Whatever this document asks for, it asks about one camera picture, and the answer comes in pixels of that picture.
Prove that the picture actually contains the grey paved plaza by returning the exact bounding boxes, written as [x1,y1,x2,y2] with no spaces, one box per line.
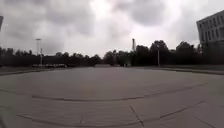
[0,66,224,128]

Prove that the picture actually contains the tall chimney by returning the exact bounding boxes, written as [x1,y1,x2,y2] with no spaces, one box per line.
[131,37,137,52]

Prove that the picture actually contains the long row of trees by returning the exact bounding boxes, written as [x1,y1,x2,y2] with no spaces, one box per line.
[0,39,224,68]

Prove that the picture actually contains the pole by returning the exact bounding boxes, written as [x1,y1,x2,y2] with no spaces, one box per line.
[156,46,161,67]

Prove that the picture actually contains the grass strip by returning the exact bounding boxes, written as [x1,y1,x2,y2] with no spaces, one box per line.
[0,66,38,76]
[133,64,224,75]

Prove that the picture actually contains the pale building with window grid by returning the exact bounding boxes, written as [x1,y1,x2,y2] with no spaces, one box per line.
[195,9,224,46]

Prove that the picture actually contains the lamp post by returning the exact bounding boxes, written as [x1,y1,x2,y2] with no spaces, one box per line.
[35,37,44,68]

